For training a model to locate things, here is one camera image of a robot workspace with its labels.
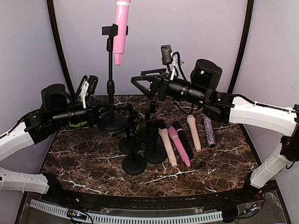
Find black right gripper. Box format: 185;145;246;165
131;67;207;105

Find black tripod mic stand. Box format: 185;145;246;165
120;102;143;134

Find tall beige microphone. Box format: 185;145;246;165
158;128;177;168

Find pink microphone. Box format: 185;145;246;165
168;127;191;168
113;0;131;66

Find beige microphone round head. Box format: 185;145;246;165
187;115;202;152

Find black toy microphone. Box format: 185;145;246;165
173;121;194;159

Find black stand with textured grip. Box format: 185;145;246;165
122;137;147;175

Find black clip mic stand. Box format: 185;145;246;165
143;119;167;164

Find purple rhinestone microphone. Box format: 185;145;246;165
203;116;215;147

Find round-base stand of tall beige mic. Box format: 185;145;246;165
119;119;141;154

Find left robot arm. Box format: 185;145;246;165
0;84;117;203

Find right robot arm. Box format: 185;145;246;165
131;59;299;203

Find green round plate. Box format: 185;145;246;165
69;121;88;128

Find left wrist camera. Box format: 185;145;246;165
75;75;99;109

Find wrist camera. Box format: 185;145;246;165
160;44;184;81
75;75;99;109

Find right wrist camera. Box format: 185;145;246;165
160;44;184;81

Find white slotted cable duct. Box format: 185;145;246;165
29;199;223;224

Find black front rail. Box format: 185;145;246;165
28;179;276;214

